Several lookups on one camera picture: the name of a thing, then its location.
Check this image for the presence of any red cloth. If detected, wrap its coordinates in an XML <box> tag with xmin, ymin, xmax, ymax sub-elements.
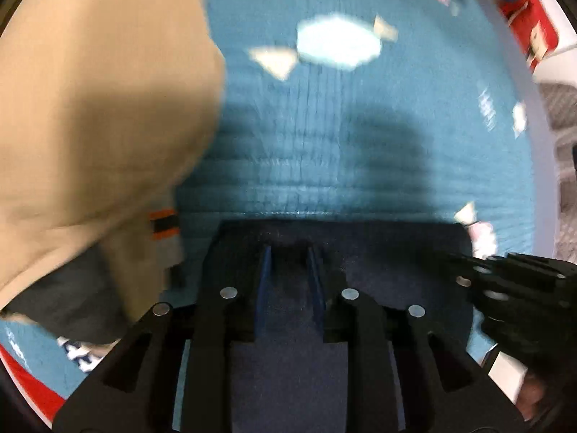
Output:
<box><xmin>0</xmin><ymin>343</ymin><xmax>64</xmax><ymax>427</ymax></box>

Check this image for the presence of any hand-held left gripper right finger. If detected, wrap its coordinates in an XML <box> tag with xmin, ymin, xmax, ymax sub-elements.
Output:
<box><xmin>307</xmin><ymin>244</ymin><xmax>526</xmax><ymax>433</ymax></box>

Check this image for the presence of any teal candy print bedsheet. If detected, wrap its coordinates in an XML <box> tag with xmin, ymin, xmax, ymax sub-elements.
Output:
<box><xmin>0</xmin><ymin>0</ymin><xmax>542</xmax><ymax>416</ymax></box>

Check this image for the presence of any pink checked blanket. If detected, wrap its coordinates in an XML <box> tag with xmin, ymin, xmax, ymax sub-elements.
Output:
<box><xmin>536</xmin><ymin>79</ymin><xmax>577</xmax><ymax>258</ymax></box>

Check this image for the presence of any tan jacket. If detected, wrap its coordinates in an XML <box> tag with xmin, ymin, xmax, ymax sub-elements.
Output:
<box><xmin>0</xmin><ymin>0</ymin><xmax>226</xmax><ymax>348</ymax></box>

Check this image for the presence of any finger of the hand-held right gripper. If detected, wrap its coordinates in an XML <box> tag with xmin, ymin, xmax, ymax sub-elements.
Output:
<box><xmin>448</xmin><ymin>255</ymin><xmax>501</xmax><ymax>312</ymax></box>

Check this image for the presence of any red cartoon cushion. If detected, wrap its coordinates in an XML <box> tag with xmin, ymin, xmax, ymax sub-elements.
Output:
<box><xmin>500</xmin><ymin>0</ymin><xmax>560</xmax><ymax>73</ymax></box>

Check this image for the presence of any dark denim jacket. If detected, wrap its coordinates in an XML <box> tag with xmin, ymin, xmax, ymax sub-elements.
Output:
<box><xmin>173</xmin><ymin>219</ymin><xmax>474</xmax><ymax>433</ymax></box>

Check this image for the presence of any person's right hand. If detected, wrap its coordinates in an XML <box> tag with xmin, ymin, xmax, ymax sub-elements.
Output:
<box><xmin>517</xmin><ymin>369</ymin><xmax>556</xmax><ymax>420</ymax></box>

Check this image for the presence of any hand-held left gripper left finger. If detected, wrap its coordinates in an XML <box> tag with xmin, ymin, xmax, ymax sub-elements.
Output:
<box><xmin>54</xmin><ymin>244</ymin><xmax>272</xmax><ymax>433</ymax></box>

